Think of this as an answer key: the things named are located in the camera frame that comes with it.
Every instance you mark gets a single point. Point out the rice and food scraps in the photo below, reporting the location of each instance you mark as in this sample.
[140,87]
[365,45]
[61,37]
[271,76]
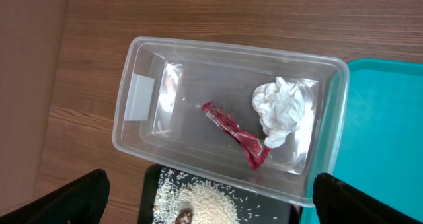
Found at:
[185,198]

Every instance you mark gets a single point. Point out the teal serving tray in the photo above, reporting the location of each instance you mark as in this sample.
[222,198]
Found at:
[381,148]

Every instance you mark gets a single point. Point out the black tray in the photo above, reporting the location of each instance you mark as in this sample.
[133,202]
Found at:
[148,197]

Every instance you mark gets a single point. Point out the clear plastic waste bin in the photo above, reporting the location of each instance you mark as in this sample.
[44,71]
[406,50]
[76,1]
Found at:
[159,117]

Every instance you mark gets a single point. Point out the white napkin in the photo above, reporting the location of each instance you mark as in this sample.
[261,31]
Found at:
[286,110]

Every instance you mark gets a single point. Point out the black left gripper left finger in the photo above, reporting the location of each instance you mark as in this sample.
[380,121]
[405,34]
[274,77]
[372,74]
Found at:
[80,201]

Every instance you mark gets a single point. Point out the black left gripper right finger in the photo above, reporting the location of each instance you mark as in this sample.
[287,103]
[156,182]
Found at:
[337,202]

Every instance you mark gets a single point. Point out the red snack wrapper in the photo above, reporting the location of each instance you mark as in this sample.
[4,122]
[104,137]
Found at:
[254,148]

